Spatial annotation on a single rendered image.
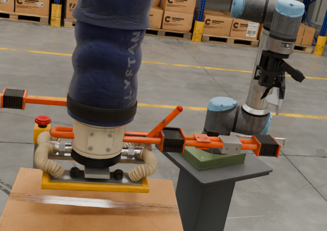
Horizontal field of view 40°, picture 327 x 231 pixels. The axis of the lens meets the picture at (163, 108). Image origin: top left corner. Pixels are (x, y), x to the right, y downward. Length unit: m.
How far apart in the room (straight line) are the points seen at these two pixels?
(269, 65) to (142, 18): 0.47
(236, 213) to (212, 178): 1.23
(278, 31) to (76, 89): 0.67
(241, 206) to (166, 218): 2.05
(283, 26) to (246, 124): 1.00
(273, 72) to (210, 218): 1.34
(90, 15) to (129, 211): 0.70
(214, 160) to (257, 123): 0.30
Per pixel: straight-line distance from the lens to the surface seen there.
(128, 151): 1.54
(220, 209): 2.70
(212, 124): 2.44
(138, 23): 1.32
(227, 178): 2.38
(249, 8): 1.63
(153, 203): 1.69
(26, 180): 1.76
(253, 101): 2.37
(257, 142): 1.64
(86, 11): 1.32
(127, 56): 1.34
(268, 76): 1.55
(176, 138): 1.52
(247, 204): 3.69
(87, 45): 1.34
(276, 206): 3.78
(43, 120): 2.02
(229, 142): 1.59
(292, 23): 1.52
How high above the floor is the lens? 1.87
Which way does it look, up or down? 21 degrees down
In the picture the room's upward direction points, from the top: 10 degrees clockwise
